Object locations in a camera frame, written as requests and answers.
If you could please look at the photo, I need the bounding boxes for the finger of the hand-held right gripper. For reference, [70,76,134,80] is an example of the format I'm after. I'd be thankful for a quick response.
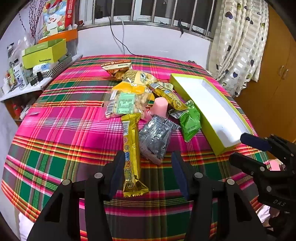
[240,133,296,171]
[229,152,281,184]

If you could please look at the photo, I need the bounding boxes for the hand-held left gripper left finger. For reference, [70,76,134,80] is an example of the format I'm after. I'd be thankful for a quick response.
[26,151,126,241]

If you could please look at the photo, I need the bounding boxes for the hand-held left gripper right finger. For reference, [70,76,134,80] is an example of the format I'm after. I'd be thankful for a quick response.
[171,151,271,241]

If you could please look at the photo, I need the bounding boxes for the gold snack bar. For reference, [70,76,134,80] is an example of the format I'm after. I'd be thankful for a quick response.
[121,113,149,198]
[148,82,188,111]

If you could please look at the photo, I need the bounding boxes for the silver snack packet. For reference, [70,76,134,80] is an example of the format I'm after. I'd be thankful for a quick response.
[138,115,181,165]

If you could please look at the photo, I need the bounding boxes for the green snack packet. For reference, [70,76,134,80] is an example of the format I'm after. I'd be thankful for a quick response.
[169,100,201,142]

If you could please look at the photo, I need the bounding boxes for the green cardboard box white inside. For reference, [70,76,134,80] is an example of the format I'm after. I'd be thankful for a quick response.
[169,74,255,156]

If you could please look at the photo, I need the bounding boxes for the pink jelly cup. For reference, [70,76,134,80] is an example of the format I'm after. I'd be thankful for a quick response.
[148,97,169,118]

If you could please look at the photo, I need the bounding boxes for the clear bag with green label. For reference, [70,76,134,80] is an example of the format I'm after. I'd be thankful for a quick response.
[103,89,155,120]

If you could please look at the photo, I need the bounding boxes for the yellow snack packet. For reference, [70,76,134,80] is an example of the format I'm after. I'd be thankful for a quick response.
[112,70,159,93]

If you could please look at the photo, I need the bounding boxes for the orange and white snack packet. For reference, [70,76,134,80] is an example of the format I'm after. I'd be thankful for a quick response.
[100,60,133,80]

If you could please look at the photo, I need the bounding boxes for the pink stool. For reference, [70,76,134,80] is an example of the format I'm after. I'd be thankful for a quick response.
[266,160,285,172]

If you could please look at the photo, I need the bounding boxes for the wooden wardrobe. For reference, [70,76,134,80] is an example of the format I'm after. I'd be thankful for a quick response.
[233,5,296,163]

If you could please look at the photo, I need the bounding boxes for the heart print curtain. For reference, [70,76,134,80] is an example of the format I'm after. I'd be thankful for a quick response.
[209,0,270,98]

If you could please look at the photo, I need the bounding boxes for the black and white striped basket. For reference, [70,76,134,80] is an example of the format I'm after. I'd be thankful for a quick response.
[26,53,72,81]

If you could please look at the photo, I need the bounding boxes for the white bottle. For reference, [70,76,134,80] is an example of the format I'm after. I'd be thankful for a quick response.
[13,65,28,91]

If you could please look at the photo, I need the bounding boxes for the green lidded box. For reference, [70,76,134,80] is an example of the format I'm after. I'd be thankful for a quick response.
[22,38,67,69]

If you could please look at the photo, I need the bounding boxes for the orange storage bin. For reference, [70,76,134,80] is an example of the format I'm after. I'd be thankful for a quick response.
[38,29,78,58]

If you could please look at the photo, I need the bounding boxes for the metal window grille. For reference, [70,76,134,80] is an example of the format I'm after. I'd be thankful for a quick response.
[77,0,218,41]

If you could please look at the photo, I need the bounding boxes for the cartoon print box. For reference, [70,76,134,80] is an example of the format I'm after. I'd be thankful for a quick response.
[42,0,70,36]

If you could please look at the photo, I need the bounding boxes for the red box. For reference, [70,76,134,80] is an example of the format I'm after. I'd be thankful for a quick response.
[65,0,78,28]

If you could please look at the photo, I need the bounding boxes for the purple twigs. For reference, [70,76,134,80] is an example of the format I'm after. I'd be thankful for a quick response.
[17,0,44,44]

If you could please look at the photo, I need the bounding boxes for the black cable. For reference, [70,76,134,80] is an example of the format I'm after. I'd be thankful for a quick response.
[109,16,199,67]

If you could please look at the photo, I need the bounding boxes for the white cable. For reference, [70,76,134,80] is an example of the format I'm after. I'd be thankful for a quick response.
[118,16,130,55]

